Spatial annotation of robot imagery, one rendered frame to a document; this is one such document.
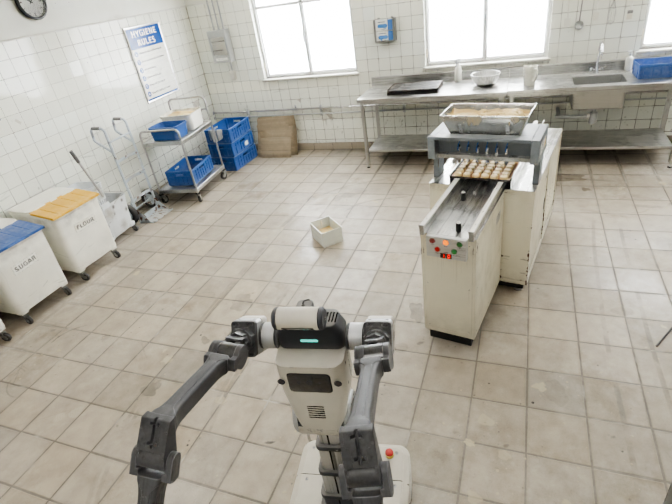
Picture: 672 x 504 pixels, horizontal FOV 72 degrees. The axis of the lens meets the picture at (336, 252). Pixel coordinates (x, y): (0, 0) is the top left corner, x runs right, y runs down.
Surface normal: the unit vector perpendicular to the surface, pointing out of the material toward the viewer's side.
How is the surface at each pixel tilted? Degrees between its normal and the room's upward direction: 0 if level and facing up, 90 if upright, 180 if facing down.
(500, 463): 0
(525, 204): 90
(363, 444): 52
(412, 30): 90
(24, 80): 90
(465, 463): 0
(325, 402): 90
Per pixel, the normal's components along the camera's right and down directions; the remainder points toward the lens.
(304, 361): -0.14, -0.85
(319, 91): -0.33, 0.53
